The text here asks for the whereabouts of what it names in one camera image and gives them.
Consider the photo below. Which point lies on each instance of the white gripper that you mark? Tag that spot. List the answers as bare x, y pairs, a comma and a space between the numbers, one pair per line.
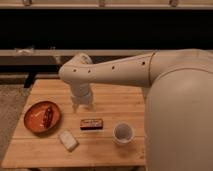
82, 99

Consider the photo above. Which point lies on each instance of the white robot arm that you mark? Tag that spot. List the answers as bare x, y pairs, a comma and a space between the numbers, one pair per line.
178, 119

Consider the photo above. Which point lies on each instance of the brown rectangular snack bar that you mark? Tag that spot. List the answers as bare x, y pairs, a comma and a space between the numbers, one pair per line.
91, 124

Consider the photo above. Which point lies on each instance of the white sponge block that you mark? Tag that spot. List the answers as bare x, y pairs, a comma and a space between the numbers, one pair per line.
68, 140

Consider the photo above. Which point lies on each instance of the brown snack on plate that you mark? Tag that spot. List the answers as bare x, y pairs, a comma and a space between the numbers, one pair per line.
47, 119

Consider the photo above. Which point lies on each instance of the orange round plate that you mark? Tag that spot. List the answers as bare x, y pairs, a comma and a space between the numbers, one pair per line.
33, 118

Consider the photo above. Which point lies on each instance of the white paper cup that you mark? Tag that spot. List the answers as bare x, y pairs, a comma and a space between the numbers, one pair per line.
123, 133

